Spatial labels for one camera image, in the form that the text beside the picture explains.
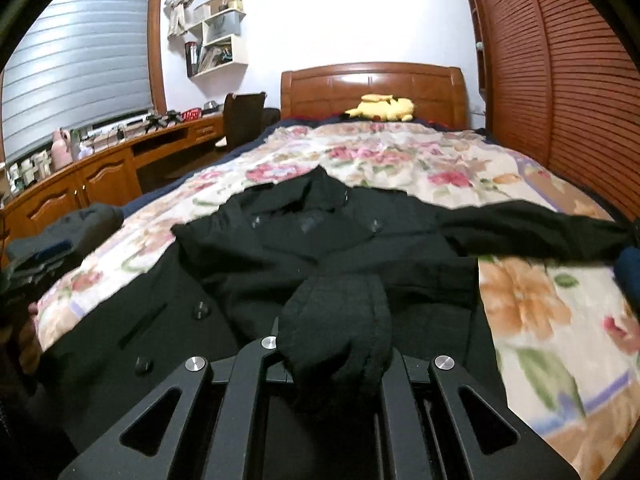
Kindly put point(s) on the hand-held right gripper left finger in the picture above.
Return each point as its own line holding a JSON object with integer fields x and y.
{"x": 257, "y": 360}

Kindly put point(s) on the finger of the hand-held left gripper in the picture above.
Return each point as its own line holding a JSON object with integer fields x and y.
{"x": 47, "y": 251}

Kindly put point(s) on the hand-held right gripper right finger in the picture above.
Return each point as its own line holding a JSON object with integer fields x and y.
{"x": 400, "y": 412}

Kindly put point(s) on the black coat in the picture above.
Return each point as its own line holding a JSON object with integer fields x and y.
{"x": 310, "y": 240}

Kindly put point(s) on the dark grey garment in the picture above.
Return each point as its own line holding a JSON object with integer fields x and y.
{"x": 85, "y": 225}

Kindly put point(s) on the wooden desk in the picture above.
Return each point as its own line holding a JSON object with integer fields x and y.
{"x": 95, "y": 175}

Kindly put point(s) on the pink plush toy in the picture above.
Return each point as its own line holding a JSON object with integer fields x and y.
{"x": 61, "y": 147}

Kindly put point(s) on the red basket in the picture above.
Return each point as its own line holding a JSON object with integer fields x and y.
{"x": 192, "y": 115}

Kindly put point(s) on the grey window blind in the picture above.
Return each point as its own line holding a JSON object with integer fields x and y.
{"x": 80, "y": 55}

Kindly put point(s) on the floral blanket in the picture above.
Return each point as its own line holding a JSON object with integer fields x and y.
{"x": 410, "y": 160}

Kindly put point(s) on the navy blue cloth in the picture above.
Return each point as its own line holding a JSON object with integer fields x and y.
{"x": 629, "y": 275}

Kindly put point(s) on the yellow plush toy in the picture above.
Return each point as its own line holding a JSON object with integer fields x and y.
{"x": 382, "y": 108}

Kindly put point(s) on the white hanging decoration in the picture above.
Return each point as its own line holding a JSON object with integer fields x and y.
{"x": 181, "y": 2}

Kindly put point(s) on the wooden bed headboard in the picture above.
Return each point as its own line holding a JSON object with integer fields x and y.
{"x": 370, "y": 82}

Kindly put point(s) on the wooden louvered wardrobe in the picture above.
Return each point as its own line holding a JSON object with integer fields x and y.
{"x": 565, "y": 85}

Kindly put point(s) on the wooden window frame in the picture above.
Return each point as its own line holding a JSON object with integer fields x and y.
{"x": 159, "y": 45}

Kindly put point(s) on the white wall shelf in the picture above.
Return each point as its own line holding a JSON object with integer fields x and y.
{"x": 220, "y": 35}

